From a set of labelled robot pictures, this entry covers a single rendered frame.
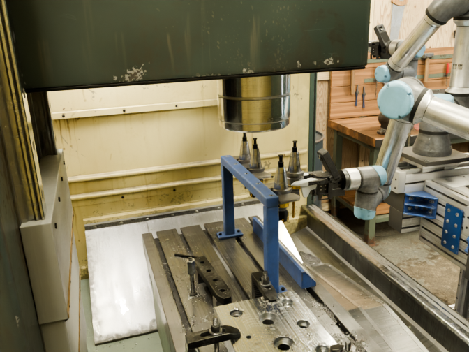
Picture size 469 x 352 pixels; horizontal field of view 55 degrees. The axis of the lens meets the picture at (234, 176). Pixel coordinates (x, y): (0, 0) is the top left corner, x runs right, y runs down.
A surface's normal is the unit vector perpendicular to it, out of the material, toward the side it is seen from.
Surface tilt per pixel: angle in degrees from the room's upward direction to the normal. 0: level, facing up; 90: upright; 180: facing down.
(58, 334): 90
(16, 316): 90
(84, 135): 91
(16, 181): 90
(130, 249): 24
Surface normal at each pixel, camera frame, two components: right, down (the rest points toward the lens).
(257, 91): 0.04, 0.32
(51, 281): 0.30, 0.29
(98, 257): 0.10, -0.74
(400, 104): -0.68, 0.22
